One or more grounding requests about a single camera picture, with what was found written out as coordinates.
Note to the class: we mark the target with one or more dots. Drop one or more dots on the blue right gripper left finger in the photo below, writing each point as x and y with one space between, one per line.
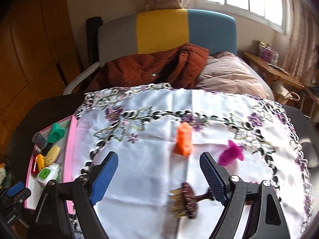
101 176

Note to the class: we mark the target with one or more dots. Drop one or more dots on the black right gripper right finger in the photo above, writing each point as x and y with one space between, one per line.
217 178

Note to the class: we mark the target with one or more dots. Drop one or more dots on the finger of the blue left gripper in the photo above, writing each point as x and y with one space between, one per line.
15 188

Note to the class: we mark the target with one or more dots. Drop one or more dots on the magenta flanged plastic toy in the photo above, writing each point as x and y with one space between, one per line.
232 153

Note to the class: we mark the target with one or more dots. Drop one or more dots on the dark brown wooden brush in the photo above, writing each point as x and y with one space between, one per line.
185 202

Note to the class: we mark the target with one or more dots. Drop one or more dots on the white green plug-in device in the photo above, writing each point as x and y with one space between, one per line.
48 173

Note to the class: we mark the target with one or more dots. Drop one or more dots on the orange linked cube blocks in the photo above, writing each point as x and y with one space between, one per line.
183 145

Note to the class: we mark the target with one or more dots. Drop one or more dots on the green plastic funnel toy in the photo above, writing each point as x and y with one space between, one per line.
57 132

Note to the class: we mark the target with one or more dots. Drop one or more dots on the red plastic cylinder toy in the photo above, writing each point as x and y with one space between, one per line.
34 168

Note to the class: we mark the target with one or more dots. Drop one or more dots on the snack bag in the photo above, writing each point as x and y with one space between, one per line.
5 177

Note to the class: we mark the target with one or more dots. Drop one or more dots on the white embroidered floral tablecloth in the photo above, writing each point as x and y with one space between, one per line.
140 124

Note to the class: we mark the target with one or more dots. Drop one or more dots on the beige pink duvet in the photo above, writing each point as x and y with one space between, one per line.
226 72

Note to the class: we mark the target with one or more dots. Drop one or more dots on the rust brown quilted jacket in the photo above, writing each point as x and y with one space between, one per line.
179 67

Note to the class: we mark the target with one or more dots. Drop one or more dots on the wooden side table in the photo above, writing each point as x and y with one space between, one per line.
286 78

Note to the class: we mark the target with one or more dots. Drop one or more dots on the purple gift box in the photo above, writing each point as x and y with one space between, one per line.
267 53

